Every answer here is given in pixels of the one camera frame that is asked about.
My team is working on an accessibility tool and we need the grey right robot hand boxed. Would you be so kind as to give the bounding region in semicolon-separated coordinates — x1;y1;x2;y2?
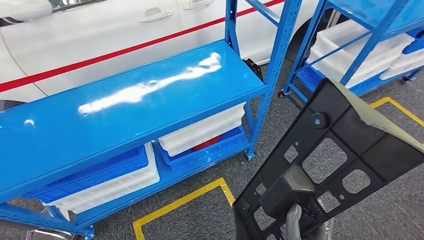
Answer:
285;203;335;240

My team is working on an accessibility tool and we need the black plastic frame part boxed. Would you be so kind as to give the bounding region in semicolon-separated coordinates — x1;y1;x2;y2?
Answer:
232;77;424;240

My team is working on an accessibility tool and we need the blue wheeled shelf rack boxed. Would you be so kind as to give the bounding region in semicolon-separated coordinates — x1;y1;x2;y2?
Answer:
279;0;424;104

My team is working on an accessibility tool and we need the blue metal shelf rack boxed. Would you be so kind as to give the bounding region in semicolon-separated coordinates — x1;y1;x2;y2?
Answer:
0;0;304;240

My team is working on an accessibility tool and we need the yellow floor tape square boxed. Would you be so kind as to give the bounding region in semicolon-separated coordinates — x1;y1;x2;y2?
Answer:
132;177;237;240

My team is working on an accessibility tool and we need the red item in crate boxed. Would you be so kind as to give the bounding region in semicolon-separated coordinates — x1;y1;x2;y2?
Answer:
192;135;222;153

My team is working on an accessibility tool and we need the white plastic crate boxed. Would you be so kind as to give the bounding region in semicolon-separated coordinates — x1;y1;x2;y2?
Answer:
306;19;416;90
165;119;244;158
157;101;247;147
43;142;161;221

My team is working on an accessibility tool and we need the black ribbed block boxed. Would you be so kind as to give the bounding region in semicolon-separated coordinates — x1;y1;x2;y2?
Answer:
242;58;265;83

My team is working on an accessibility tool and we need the red barrier belt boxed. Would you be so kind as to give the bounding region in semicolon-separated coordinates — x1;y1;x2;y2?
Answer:
0;0;286;94

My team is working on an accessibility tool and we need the white car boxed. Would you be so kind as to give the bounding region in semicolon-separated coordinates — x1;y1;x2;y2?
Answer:
0;0;335;104

